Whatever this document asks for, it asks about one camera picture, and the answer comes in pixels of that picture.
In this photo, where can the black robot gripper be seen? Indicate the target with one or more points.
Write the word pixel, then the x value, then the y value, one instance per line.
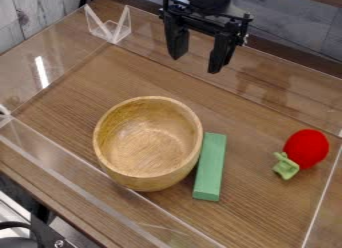
pixel 209 16

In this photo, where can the green rectangular block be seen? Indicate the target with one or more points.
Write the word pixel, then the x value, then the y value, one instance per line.
pixel 210 167

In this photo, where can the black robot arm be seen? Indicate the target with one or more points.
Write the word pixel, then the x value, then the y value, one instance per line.
pixel 213 17

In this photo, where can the clear acrylic corner bracket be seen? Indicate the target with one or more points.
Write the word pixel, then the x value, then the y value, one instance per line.
pixel 110 31

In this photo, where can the wooden bowl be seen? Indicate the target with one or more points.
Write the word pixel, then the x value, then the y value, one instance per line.
pixel 147 141

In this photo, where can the red plush strawberry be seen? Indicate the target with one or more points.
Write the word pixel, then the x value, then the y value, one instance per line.
pixel 306 149

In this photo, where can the black clamp under table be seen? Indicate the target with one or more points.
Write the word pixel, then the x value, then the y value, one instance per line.
pixel 43 236

